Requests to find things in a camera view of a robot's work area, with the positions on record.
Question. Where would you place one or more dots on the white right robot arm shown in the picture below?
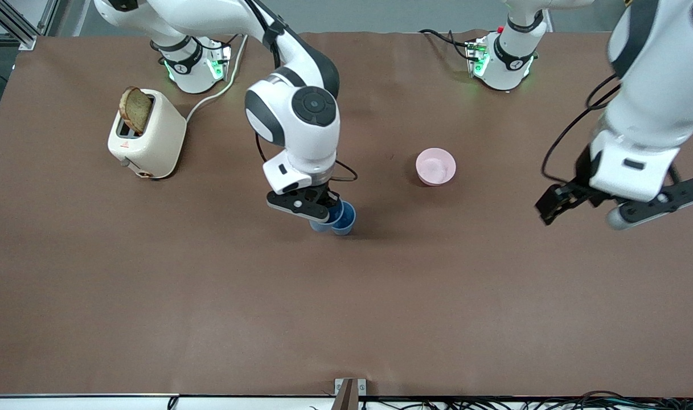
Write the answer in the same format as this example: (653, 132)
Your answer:
(300, 125)

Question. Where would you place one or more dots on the aluminium frame profile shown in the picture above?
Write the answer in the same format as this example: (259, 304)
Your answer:
(26, 41)

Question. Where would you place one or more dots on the grey metal bracket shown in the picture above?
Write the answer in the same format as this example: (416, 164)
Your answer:
(340, 385)

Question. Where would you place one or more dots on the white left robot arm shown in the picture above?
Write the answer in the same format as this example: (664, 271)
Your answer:
(653, 85)

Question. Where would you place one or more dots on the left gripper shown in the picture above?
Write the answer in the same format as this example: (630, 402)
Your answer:
(581, 188)

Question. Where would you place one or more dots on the brown bread slice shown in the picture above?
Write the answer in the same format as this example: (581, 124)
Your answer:
(135, 111)

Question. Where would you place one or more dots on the cream toaster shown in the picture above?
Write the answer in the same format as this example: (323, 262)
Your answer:
(158, 142)

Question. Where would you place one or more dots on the blue plastic cup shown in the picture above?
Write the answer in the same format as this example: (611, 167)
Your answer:
(335, 213)
(349, 219)

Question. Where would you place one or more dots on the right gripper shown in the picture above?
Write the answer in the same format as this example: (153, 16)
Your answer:
(327, 197)

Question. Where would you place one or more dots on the brown angled bar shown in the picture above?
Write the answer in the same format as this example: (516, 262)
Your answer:
(346, 398)

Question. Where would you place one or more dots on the pink bowl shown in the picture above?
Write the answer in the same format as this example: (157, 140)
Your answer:
(435, 167)

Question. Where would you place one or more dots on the brown table cover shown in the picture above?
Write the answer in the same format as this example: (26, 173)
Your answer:
(346, 296)

